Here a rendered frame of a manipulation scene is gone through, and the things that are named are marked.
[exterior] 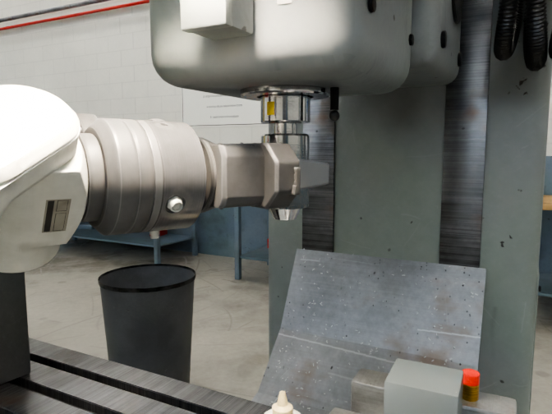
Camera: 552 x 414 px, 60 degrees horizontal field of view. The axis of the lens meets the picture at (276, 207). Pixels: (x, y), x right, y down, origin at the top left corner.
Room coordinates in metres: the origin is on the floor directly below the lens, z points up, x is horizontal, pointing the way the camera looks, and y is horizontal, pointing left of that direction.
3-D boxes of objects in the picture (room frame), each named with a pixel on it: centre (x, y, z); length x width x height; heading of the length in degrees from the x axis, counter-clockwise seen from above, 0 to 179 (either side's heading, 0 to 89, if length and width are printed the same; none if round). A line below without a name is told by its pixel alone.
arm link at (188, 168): (0.41, 0.06, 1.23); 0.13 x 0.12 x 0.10; 37
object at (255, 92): (0.47, -0.01, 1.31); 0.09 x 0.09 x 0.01
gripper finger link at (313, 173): (0.44, -0.03, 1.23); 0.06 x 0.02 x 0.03; 127
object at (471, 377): (0.42, -0.18, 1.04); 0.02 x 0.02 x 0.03
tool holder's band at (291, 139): (0.47, -0.01, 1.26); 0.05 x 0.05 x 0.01
